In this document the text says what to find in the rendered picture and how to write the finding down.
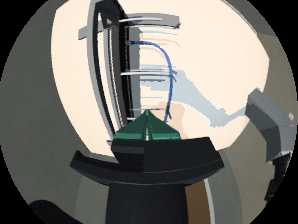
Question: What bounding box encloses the grey patch panel rack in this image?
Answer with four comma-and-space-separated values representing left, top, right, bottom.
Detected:
78, 0, 182, 146

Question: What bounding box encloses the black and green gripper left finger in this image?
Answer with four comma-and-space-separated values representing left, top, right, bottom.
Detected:
113, 110, 147, 140

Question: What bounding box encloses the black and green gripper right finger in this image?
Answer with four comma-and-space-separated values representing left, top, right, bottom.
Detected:
147, 110, 181, 140

